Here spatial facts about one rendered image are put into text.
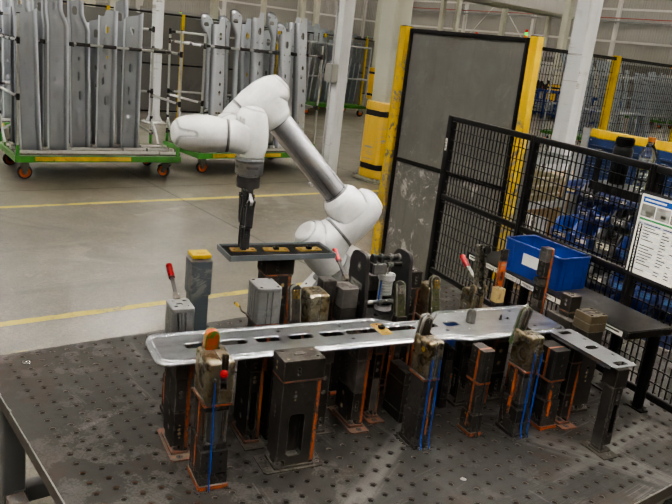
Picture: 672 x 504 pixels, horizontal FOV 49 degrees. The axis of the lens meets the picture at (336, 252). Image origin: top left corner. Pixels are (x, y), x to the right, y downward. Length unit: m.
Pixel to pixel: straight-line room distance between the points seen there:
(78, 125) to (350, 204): 6.59
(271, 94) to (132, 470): 1.45
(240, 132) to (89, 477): 1.05
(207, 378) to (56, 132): 7.28
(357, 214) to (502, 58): 2.18
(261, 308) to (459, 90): 3.16
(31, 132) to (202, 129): 6.73
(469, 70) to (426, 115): 0.49
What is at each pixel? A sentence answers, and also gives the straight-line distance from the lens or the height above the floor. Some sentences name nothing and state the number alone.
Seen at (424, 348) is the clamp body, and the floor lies 1.02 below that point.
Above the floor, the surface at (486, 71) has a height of 1.76.
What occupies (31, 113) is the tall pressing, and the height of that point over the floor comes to 0.70.
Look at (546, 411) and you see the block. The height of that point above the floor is 0.77.
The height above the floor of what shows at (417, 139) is 1.22.
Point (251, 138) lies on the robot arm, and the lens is 2.25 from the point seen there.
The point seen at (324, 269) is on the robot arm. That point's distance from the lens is 2.99.
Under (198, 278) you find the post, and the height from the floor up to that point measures 1.09.
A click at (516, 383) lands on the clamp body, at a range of 2.41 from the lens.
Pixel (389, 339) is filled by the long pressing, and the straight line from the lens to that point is 2.22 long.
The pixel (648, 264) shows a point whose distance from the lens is 2.81.
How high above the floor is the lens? 1.84
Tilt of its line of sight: 16 degrees down
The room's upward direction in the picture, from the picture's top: 7 degrees clockwise
